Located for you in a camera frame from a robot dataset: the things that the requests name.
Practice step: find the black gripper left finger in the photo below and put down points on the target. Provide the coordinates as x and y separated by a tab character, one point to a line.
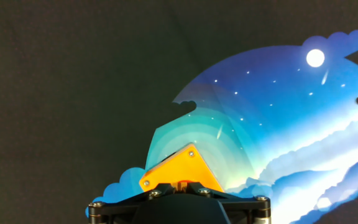
120	207

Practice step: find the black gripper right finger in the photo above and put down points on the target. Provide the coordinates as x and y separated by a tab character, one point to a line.
241	205

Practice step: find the orange box with red button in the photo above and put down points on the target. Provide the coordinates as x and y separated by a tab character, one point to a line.
182	169

